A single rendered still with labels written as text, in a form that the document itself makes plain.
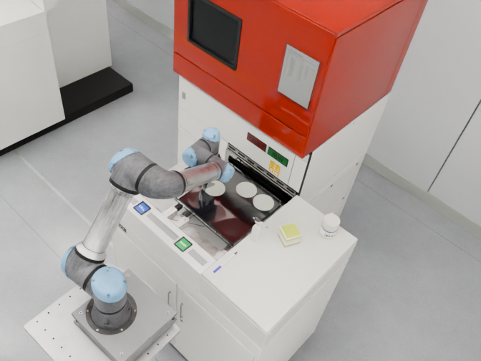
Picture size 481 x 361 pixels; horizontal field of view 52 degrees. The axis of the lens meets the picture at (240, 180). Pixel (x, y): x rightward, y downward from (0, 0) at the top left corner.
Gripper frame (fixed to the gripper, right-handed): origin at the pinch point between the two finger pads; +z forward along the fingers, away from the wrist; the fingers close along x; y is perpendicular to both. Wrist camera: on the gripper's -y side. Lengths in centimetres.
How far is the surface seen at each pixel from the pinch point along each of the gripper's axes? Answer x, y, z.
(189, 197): -3.2, -7.0, 1.4
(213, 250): -33.1, -3.3, 3.3
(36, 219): 73, -87, 91
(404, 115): 66, 164, 34
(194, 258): -40.0, -13.9, -4.3
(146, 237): -19.5, -30.0, 3.9
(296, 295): -66, 21, -5
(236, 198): -8.2, 14.6, 1.4
